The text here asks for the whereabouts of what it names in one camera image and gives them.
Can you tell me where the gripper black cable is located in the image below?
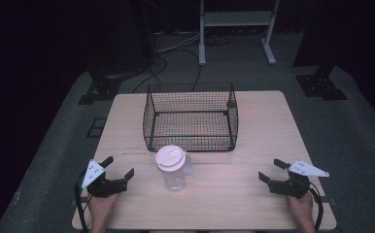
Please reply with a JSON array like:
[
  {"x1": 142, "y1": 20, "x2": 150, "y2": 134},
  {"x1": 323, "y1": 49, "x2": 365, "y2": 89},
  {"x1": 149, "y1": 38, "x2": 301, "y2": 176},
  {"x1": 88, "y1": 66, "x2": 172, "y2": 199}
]
[
  {"x1": 74, "y1": 173, "x2": 90, "y2": 233},
  {"x1": 307, "y1": 183, "x2": 325, "y2": 233}
]

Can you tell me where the black rectangular floor frame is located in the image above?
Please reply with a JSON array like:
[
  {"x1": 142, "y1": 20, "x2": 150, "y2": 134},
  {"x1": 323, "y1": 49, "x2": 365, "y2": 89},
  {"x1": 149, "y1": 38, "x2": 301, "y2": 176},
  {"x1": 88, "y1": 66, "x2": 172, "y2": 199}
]
[{"x1": 85, "y1": 117, "x2": 109, "y2": 139}]

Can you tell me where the white metal stand frame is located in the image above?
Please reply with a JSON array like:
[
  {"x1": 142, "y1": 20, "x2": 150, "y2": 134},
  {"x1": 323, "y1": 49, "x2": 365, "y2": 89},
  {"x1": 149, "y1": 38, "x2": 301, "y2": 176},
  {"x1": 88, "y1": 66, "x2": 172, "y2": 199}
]
[{"x1": 198, "y1": 0, "x2": 281, "y2": 67}]

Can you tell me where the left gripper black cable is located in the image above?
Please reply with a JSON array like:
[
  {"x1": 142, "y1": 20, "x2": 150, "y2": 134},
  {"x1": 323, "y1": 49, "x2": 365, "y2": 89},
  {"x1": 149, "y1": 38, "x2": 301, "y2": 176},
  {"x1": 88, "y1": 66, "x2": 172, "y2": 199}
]
[{"x1": 74, "y1": 173, "x2": 90, "y2": 233}]

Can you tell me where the black floor cable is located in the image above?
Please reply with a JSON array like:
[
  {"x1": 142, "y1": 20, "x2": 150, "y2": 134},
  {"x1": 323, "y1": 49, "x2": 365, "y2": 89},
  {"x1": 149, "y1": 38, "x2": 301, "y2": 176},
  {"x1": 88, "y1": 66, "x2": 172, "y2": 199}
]
[
  {"x1": 131, "y1": 55, "x2": 169, "y2": 94},
  {"x1": 155, "y1": 48, "x2": 203, "y2": 92}
]

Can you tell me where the black stand with base plate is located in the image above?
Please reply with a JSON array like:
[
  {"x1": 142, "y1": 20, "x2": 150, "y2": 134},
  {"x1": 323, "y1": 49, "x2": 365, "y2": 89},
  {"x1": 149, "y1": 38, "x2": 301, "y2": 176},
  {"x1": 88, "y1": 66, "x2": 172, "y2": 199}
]
[
  {"x1": 77, "y1": 48, "x2": 151, "y2": 106},
  {"x1": 292, "y1": 0, "x2": 349, "y2": 102}
]

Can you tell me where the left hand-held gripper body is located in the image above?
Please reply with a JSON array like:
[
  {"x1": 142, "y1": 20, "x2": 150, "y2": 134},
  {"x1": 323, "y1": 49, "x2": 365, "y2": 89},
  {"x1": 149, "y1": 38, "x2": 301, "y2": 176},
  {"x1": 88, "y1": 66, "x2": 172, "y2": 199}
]
[{"x1": 81, "y1": 159, "x2": 128, "y2": 199}]

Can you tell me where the clear jug with white lid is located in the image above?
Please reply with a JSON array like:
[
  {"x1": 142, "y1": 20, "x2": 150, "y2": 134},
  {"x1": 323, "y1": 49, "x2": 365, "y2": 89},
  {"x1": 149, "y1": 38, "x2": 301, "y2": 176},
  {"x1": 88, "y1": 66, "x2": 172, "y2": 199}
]
[{"x1": 154, "y1": 145, "x2": 193, "y2": 192}]

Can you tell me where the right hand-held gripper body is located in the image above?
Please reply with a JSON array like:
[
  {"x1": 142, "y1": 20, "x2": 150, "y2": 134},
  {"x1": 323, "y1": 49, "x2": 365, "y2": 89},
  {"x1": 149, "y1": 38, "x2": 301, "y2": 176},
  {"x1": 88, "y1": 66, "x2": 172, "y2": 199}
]
[{"x1": 268, "y1": 159, "x2": 330, "y2": 199}]

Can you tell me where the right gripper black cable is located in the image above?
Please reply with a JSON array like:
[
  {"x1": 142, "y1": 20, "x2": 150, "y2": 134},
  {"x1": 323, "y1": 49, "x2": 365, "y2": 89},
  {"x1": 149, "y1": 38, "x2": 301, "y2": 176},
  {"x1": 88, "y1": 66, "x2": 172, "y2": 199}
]
[{"x1": 307, "y1": 183, "x2": 325, "y2": 233}]

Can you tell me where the white floor cable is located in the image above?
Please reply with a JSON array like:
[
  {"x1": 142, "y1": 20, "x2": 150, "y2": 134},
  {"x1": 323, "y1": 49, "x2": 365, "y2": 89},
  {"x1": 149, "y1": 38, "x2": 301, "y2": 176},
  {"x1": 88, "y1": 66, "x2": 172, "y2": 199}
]
[{"x1": 155, "y1": 30, "x2": 203, "y2": 54}]

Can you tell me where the black wire mesh basket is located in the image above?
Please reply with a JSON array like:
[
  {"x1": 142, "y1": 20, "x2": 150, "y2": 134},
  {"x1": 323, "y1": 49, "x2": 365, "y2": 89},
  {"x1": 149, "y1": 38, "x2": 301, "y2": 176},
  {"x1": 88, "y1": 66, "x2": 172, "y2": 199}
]
[{"x1": 142, "y1": 82, "x2": 240, "y2": 153}]

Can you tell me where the person's right hand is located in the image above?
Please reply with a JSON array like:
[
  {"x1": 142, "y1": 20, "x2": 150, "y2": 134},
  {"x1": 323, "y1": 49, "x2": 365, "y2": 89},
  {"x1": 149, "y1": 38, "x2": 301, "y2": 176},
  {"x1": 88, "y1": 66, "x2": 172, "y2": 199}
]
[{"x1": 285, "y1": 193, "x2": 315, "y2": 225}]

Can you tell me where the person's left hand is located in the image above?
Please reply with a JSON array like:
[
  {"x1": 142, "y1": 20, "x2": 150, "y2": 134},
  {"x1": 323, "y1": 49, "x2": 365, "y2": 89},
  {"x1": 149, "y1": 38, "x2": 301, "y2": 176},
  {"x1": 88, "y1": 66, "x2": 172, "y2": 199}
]
[{"x1": 87, "y1": 192, "x2": 119, "y2": 225}]

